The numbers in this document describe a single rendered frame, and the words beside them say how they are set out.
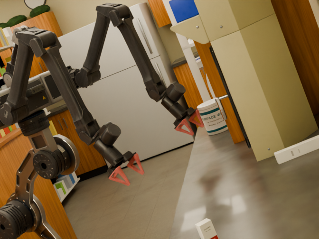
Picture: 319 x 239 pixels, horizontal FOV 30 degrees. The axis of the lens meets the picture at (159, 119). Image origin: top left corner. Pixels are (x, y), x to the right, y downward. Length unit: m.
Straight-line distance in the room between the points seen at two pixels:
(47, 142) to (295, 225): 1.50
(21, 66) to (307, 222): 1.28
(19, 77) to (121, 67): 4.85
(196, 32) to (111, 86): 5.16
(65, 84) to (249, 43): 0.69
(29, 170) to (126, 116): 4.29
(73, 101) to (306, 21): 0.99
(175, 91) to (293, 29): 0.55
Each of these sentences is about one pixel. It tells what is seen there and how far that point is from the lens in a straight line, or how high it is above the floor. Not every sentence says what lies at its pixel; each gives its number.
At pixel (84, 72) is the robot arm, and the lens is 2.80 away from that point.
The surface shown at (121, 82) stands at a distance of 7.21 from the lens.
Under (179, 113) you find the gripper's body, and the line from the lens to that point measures 2.60.
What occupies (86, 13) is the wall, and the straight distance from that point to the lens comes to 7.92.
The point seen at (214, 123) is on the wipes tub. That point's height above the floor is 0.99.
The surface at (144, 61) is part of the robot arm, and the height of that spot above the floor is 1.41.
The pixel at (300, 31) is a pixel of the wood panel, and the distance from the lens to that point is 2.51.
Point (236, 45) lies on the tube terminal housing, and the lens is 2.13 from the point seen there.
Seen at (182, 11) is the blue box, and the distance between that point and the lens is 2.34.
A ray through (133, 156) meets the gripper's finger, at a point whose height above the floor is 1.11.
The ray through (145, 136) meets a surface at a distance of 7.30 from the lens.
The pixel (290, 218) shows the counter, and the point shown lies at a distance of 1.63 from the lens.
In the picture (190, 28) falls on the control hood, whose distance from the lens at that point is 2.13.
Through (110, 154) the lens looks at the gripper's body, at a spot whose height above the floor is 1.16.
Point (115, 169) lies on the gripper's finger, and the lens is 2.19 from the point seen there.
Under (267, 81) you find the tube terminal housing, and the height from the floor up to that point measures 1.20.
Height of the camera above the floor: 1.56
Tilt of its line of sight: 9 degrees down
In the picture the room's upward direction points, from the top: 23 degrees counter-clockwise
